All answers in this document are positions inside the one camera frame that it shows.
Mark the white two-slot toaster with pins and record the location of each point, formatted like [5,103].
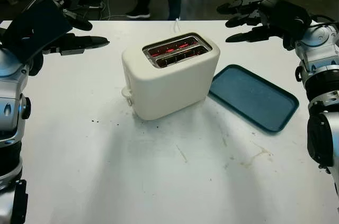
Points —
[172,89]

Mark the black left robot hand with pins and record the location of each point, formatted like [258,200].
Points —
[34,29]

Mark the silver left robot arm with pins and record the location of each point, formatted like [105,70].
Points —
[10,94]

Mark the blue rectangular tray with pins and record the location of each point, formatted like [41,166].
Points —
[254,99]

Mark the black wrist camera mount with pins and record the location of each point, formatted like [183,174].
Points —
[289,43]
[35,66]

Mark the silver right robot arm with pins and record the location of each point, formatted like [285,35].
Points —
[323,75]

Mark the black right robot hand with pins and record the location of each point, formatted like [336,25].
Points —
[288,17]

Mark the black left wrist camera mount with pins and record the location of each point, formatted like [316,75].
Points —
[35,66]

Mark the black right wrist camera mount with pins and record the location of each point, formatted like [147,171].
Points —
[289,43]

